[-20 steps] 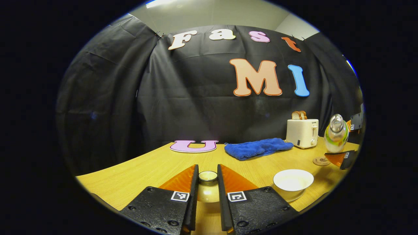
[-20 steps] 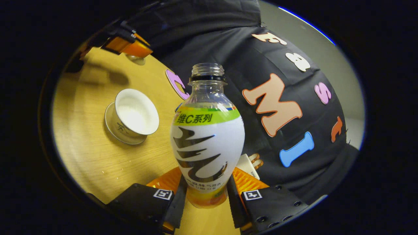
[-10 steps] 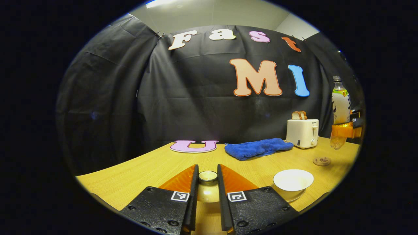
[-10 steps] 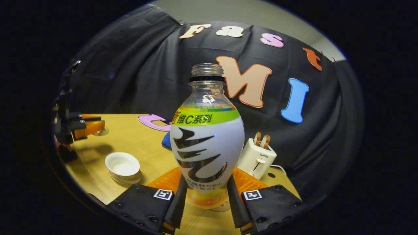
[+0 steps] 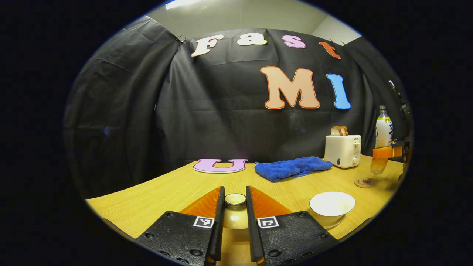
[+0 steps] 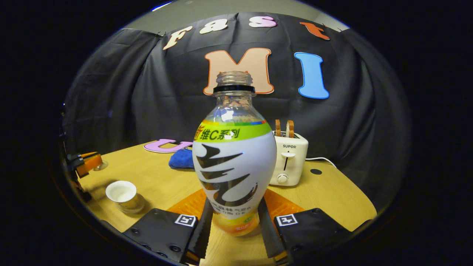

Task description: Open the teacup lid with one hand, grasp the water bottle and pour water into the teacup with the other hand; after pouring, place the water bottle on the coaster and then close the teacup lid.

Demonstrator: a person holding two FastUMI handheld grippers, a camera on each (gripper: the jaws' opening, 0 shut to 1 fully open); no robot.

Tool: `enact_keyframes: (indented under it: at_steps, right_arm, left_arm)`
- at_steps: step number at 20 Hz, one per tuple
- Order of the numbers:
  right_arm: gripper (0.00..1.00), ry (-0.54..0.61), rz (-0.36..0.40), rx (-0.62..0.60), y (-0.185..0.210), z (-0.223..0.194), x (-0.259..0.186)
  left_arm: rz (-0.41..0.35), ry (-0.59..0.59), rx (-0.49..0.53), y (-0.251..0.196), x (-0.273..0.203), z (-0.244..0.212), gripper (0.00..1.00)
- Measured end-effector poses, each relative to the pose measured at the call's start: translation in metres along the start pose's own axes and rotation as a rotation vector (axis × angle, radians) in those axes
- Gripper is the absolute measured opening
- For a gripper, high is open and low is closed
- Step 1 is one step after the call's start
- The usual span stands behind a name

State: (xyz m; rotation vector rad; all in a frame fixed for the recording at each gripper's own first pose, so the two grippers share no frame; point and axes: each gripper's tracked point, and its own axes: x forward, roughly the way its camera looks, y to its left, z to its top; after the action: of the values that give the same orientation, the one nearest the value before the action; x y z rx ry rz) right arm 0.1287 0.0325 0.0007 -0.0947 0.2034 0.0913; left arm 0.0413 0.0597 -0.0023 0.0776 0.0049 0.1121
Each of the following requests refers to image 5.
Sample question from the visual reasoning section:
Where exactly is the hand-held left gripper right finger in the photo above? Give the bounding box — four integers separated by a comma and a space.
245, 185, 339, 266

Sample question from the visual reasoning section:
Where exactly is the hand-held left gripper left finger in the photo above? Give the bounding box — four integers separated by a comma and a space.
134, 185, 226, 266

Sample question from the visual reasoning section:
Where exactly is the cream ceramic teacup lid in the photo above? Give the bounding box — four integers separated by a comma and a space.
223, 193, 249, 230

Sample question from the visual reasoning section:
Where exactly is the clear water bottle white label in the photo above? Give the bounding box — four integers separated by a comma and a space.
370, 105, 394, 175

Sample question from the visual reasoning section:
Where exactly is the round cork coaster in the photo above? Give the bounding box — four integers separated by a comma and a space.
354, 177, 377, 188

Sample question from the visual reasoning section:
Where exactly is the cream ceramic teacup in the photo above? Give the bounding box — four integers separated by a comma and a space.
310, 191, 356, 218

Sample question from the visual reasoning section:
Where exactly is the white toaster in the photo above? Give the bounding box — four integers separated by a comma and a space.
324, 134, 362, 169

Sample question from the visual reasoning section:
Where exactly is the pink letter cutout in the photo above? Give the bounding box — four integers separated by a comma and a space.
193, 158, 248, 174

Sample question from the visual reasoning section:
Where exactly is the blue towel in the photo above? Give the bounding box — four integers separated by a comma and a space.
254, 156, 333, 182

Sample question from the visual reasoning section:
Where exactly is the cream ceramic saucer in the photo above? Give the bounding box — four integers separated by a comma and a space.
307, 208, 347, 229

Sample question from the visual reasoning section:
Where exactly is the black backdrop cloth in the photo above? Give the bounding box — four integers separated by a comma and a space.
63, 17, 412, 200

